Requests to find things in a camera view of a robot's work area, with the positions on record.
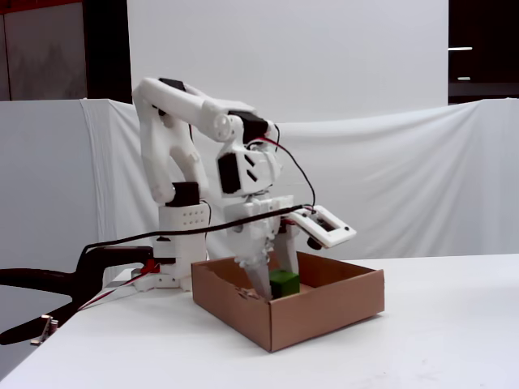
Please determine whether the red black servo wire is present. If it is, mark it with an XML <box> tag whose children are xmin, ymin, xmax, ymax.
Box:
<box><xmin>246</xmin><ymin>123</ymin><xmax>318</xmax><ymax>215</ymax></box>

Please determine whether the small metal edge clamp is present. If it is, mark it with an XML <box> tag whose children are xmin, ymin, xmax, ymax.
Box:
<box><xmin>30</xmin><ymin>314</ymin><xmax>60</xmax><ymax>347</ymax></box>

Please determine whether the grey partition panel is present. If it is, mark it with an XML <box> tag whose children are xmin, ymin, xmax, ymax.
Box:
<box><xmin>0</xmin><ymin>99</ymin><xmax>99</xmax><ymax>273</ymax></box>

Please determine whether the brown cabinet door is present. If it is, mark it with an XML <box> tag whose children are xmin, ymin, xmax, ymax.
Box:
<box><xmin>0</xmin><ymin>0</ymin><xmax>88</xmax><ymax>102</ymax></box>

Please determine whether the white backdrop board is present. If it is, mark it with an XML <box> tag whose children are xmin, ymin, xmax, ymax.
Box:
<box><xmin>127</xmin><ymin>0</ymin><xmax>450</xmax><ymax>125</ymax></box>

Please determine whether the red white power cable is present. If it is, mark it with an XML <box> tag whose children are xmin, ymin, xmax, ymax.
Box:
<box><xmin>75</xmin><ymin>261</ymin><xmax>164</xmax><ymax>312</ymax></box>

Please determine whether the brown cardboard box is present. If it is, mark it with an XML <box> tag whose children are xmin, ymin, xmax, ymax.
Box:
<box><xmin>191</xmin><ymin>247</ymin><xmax>386</xmax><ymax>353</ymax></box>

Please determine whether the black table clamp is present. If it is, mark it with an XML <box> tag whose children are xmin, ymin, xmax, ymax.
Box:
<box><xmin>0</xmin><ymin>244</ymin><xmax>156</xmax><ymax>346</ymax></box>

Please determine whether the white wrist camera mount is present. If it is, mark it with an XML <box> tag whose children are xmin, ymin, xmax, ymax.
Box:
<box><xmin>290</xmin><ymin>205</ymin><xmax>358</xmax><ymax>250</ymax></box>

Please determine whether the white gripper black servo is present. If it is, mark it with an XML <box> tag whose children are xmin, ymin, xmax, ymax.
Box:
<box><xmin>224</xmin><ymin>194</ymin><xmax>301</xmax><ymax>302</ymax></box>

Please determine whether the green cube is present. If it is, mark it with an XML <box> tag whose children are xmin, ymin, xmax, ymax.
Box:
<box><xmin>268</xmin><ymin>269</ymin><xmax>302</xmax><ymax>301</ymax></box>

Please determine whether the white draped cloth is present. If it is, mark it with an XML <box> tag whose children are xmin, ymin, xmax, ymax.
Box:
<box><xmin>79</xmin><ymin>98</ymin><xmax>519</xmax><ymax>261</ymax></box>

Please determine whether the black camera cable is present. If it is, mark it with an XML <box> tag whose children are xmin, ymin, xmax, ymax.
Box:
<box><xmin>80</xmin><ymin>204</ymin><xmax>312</xmax><ymax>261</ymax></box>

